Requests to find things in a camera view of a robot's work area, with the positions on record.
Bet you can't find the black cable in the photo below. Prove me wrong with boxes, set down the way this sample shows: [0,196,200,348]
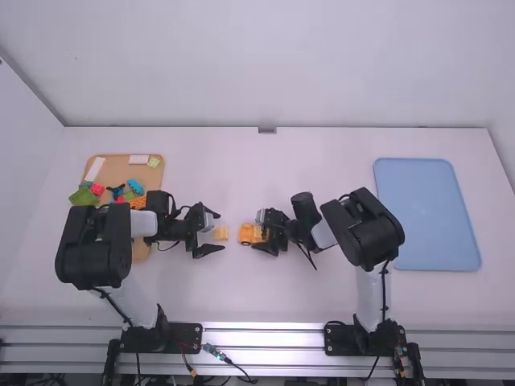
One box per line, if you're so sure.
[166,194,191,221]
[295,236,319,272]

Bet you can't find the blue mat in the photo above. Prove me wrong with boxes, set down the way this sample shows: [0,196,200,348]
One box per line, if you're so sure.
[372,157,483,273]

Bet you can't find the yellow toy car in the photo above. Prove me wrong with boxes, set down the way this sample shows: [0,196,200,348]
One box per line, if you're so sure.
[237,222,266,246]

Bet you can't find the tan tray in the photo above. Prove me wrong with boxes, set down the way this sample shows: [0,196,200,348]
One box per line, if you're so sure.
[81,154,167,264]

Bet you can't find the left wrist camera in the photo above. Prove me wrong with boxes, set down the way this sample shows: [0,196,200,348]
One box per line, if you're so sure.
[200,211,217,235]

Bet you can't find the long white toy brick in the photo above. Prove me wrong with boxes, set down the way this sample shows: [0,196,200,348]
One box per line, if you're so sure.
[84,156,107,183]

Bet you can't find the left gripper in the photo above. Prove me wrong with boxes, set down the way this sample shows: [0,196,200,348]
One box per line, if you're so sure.
[183,202,225,260]

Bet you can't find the silver rails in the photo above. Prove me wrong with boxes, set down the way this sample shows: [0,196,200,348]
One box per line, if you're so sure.
[0,320,515,378]

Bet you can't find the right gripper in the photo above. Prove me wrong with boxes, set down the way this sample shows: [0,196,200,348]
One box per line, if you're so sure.
[251,207,291,257]

